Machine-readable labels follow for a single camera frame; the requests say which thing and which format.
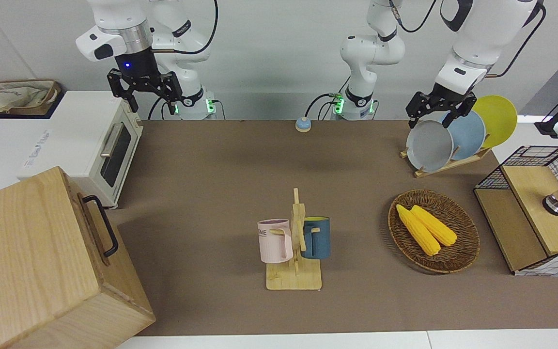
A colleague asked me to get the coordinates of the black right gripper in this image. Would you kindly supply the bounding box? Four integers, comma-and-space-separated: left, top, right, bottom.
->
108, 48, 184, 115

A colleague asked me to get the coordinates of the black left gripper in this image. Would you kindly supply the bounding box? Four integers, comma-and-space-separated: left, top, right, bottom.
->
406, 83, 477, 129

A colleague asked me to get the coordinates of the wooden drawer with black handle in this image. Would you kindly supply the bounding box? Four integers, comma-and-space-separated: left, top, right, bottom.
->
65, 182, 121, 266

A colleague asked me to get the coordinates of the grey plate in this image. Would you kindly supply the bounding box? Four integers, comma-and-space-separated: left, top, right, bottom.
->
406, 120, 454, 173

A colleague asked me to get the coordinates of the light blue plate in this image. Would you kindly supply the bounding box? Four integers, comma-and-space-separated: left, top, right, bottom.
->
441, 111, 486, 161

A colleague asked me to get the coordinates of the wooden plate rack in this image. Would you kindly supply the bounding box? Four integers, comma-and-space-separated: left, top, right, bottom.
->
400, 145, 493, 178

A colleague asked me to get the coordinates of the yellow plate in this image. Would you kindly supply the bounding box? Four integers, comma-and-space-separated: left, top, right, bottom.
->
472, 95, 518, 149

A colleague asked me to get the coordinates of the white toaster oven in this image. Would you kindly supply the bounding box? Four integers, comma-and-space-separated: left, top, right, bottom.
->
17, 91, 144, 210

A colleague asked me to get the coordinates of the brown table mat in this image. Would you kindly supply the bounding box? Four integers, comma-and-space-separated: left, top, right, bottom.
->
114, 119, 558, 337

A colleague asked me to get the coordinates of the yellow corn cob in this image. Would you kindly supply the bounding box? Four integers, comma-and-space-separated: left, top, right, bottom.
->
411, 205, 458, 247
396, 204, 441, 256

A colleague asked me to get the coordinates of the grid-patterned box with wooden top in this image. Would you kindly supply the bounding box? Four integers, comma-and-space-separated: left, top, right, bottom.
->
474, 147, 558, 277

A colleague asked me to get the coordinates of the beige cloth bag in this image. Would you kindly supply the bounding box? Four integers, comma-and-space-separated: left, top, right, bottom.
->
0, 80, 61, 117

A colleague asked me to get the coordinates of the brown wicker basket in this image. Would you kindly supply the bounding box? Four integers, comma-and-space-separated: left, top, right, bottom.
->
388, 190, 481, 274

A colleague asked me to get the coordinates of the dark blue mug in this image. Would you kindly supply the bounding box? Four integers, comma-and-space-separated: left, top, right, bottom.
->
301, 216, 331, 260

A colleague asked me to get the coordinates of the pink mug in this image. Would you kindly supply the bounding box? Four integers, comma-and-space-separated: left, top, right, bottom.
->
258, 219, 294, 264

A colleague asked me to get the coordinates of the light wooden cabinet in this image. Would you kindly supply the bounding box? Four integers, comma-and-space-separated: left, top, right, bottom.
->
0, 166, 156, 349

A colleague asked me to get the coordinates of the wooden mug rack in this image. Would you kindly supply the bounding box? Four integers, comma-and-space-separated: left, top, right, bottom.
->
265, 188, 323, 291

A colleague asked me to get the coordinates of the black base cable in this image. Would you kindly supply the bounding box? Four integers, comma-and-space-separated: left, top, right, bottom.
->
306, 78, 350, 121
147, 95, 172, 121

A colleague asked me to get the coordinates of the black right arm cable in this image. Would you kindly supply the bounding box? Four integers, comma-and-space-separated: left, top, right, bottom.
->
162, 0, 219, 55

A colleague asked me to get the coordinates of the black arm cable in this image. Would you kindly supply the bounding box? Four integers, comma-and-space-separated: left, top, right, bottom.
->
162, 0, 219, 55
485, 4, 547, 79

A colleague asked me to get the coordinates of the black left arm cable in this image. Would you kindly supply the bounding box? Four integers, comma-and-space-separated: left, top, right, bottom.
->
485, 4, 547, 79

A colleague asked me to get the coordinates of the black wire basket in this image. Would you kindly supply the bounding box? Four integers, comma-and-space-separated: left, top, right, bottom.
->
475, 145, 558, 190

